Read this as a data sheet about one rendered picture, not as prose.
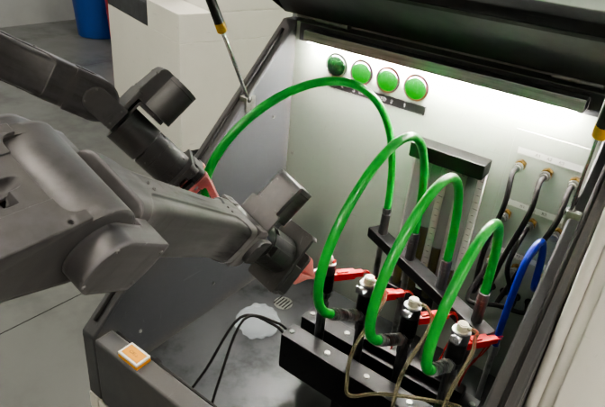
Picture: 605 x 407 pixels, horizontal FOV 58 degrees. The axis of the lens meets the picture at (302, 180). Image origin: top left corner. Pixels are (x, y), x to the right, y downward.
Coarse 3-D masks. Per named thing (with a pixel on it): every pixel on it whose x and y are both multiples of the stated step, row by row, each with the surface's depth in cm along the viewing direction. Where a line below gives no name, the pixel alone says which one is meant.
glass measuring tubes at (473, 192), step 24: (432, 144) 102; (432, 168) 102; (456, 168) 98; (480, 168) 96; (408, 192) 110; (480, 192) 100; (408, 216) 109; (432, 216) 108; (432, 240) 110; (456, 240) 104; (432, 264) 109; (456, 264) 108; (408, 288) 115
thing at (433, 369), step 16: (496, 224) 71; (480, 240) 68; (496, 240) 78; (464, 256) 67; (496, 256) 80; (464, 272) 66; (448, 288) 65; (448, 304) 65; (480, 304) 85; (480, 320) 86; (432, 336) 65; (432, 352) 66; (432, 368) 69; (448, 368) 77
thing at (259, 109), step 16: (320, 80) 83; (336, 80) 85; (352, 80) 87; (272, 96) 81; (288, 96) 82; (368, 96) 90; (256, 112) 80; (384, 112) 93; (240, 128) 80; (384, 128) 96; (224, 144) 80; (208, 160) 80; (384, 208) 105
